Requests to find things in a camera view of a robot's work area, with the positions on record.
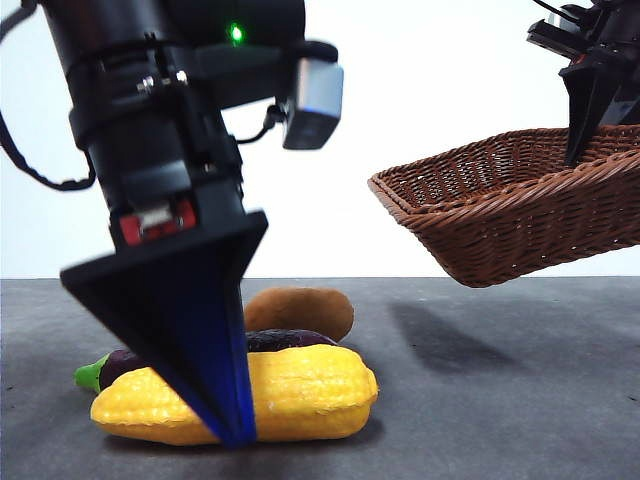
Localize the purple eggplant with green stem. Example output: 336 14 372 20
74 328 341 394

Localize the brown potato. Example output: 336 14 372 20
243 287 355 344

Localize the brown wicker basket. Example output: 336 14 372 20
367 124 640 289

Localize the yellow corn cob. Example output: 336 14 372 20
89 345 380 446

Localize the pale grey right wrist camera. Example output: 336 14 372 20
527 5 584 59

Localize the pale grey wrist camera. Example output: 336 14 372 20
527 5 584 59
282 58 345 150

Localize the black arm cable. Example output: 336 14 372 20
0 107 97 192

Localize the black camera cable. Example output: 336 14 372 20
233 102 284 146

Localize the pale grey left wrist camera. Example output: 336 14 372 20
282 58 345 150

